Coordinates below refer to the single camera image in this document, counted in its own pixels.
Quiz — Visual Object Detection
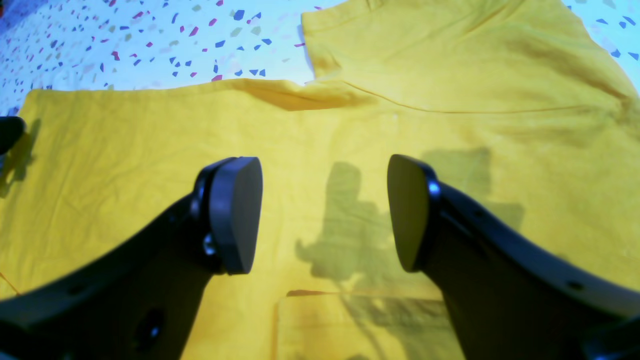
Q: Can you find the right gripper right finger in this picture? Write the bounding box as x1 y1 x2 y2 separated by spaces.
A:
387 154 640 360

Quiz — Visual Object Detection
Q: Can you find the yellow T-shirt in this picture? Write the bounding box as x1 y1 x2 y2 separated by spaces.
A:
1 0 639 360

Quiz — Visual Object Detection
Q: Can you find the terrazzo patterned tablecloth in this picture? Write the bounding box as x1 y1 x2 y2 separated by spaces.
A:
0 0 640 118

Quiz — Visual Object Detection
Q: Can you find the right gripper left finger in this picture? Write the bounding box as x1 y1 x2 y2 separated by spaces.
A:
0 156 263 360

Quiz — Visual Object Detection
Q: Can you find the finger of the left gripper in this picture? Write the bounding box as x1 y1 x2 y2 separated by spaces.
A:
0 116 26 156

